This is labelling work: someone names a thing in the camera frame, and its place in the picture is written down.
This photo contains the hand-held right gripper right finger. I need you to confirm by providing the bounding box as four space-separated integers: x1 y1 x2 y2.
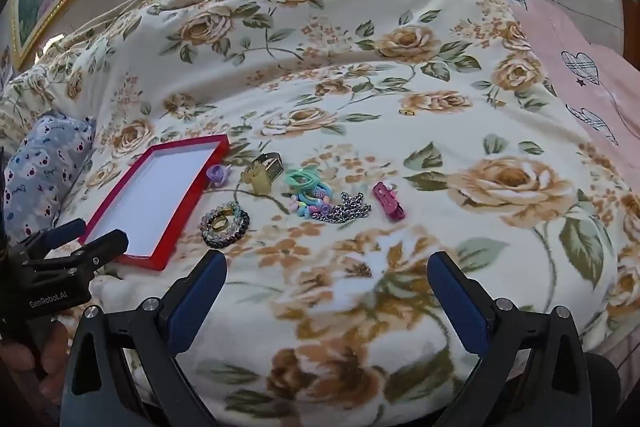
426 251 593 427

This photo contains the green hair ties bundle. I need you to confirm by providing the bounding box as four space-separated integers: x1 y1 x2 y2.
285 164 323 194

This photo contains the person's left hand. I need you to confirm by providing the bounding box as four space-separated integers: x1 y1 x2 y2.
0 321 69 403

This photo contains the blue printed pillow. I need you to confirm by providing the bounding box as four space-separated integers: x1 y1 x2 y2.
2 111 97 243

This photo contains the pastel beaded bracelet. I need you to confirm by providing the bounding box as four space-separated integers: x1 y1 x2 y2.
201 202 250 238

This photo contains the pink hair clip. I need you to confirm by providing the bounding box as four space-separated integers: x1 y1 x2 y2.
372 182 405 223

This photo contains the wooden bed frame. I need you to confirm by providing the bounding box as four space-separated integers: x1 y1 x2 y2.
612 0 640 72

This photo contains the yellow hair clip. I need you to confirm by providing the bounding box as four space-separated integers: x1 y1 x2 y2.
241 167 273 196

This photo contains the pile of colourful hair ties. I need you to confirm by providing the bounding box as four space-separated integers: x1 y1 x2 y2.
287 184 333 218

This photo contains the metal bangle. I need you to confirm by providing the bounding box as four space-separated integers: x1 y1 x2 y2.
252 152 285 184

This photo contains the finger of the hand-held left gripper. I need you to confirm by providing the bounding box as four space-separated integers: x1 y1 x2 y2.
30 229 129 280
20 219 87 255

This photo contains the pink heart print sheet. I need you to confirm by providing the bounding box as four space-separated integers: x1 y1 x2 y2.
490 0 640 188

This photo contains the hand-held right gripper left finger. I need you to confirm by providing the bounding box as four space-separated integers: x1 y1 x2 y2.
60 251 228 427

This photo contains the floral blanket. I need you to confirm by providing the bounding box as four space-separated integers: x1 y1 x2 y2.
0 0 640 427

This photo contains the purple hair tie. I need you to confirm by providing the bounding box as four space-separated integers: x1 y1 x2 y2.
206 164 235 188

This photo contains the pink-rimmed white tray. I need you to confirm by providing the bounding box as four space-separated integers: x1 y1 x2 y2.
78 134 231 272

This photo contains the black beaded bracelet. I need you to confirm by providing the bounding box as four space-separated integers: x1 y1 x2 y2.
200 207 251 250

